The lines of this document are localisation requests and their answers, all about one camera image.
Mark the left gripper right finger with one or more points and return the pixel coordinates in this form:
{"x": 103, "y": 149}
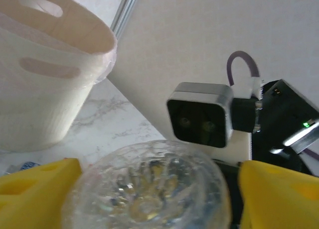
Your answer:
{"x": 279, "y": 201}

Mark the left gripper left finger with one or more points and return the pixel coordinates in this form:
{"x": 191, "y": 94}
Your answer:
{"x": 30, "y": 199}

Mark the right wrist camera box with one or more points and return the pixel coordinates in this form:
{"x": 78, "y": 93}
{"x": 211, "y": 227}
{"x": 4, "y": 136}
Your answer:
{"x": 199, "y": 119}

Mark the clear bottle blue label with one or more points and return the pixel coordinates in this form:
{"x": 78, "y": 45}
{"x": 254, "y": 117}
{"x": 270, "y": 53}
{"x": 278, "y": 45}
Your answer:
{"x": 149, "y": 189}

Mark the aluminium frame post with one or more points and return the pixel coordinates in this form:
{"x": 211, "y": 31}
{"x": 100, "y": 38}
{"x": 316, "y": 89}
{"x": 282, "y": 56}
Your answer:
{"x": 124, "y": 12}

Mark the translucent white plastic bin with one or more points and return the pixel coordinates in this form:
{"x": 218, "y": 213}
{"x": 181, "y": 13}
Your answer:
{"x": 37, "y": 102}

